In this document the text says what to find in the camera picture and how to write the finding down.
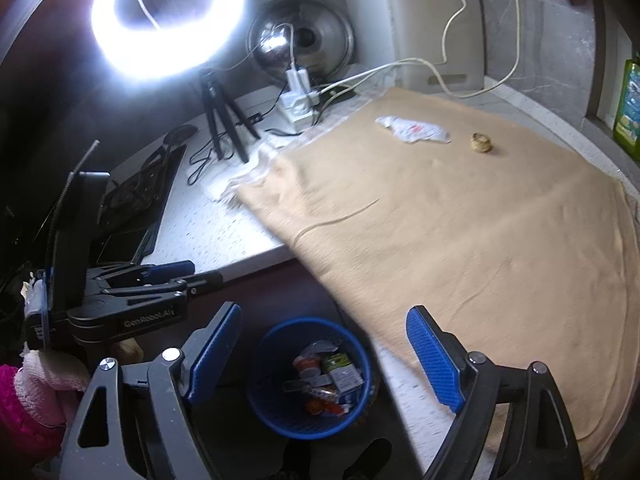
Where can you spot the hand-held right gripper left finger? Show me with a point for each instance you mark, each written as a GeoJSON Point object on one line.
{"type": "Point", "coordinates": [215, 345]}

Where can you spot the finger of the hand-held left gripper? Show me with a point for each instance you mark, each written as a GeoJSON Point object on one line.
{"type": "Point", "coordinates": [172, 270]}
{"type": "Point", "coordinates": [205, 280]}

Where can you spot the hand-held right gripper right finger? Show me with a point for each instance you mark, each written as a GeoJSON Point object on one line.
{"type": "Point", "coordinates": [430, 355]}

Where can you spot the blue perforated plastic basket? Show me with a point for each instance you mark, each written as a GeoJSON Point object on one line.
{"type": "Point", "coordinates": [270, 350]}

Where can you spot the red snack packet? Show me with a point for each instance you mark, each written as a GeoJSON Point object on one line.
{"type": "Point", "coordinates": [322, 406]}

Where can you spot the person's left forearm pink sleeve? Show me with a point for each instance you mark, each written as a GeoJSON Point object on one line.
{"type": "Point", "coordinates": [30, 400]}

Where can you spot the person's left hand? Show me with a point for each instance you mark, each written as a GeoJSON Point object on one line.
{"type": "Point", "coordinates": [131, 351]}

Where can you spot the black gas stove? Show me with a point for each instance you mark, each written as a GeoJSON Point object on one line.
{"type": "Point", "coordinates": [145, 185]}

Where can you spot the orange label cup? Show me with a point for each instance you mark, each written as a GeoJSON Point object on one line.
{"type": "Point", "coordinates": [306, 365]}

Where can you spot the dark striped packet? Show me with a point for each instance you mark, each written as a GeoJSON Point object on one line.
{"type": "Point", "coordinates": [305, 387]}

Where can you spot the beige fleece blanket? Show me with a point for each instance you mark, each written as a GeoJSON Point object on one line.
{"type": "Point", "coordinates": [450, 235]}

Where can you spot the person's right leg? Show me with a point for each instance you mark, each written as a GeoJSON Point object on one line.
{"type": "Point", "coordinates": [367, 460]}

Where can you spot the person's leg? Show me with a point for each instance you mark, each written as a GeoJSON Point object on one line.
{"type": "Point", "coordinates": [295, 467]}
{"type": "Point", "coordinates": [367, 460]}

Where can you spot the white cloth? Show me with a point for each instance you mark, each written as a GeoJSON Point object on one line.
{"type": "Point", "coordinates": [250, 165]}

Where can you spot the black oval object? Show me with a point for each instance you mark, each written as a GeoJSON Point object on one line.
{"type": "Point", "coordinates": [180, 134]}

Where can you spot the person's left leg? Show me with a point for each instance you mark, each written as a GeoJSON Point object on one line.
{"type": "Point", "coordinates": [295, 467]}

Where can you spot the white power strip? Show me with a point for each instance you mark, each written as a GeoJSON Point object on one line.
{"type": "Point", "coordinates": [300, 112]}

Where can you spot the small gold round cap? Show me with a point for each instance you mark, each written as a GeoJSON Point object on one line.
{"type": "Point", "coordinates": [481, 142]}

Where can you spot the white charger plug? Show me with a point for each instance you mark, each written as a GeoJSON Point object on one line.
{"type": "Point", "coordinates": [297, 80]}

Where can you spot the white crumpled wrapper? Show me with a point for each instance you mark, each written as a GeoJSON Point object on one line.
{"type": "Point", "coordinates": [415, 130]}

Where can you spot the steel pot lid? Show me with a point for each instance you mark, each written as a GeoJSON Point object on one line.
{"type": "Point", "coordinates": [320, 30]}

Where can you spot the green plastic bottle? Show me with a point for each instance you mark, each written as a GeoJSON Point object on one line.
{"type": "Point", "coordinates": [629, 105]}

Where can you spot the grey plastic board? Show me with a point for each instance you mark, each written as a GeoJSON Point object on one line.
{"type": "Point", "coordinates": [425, 20]}

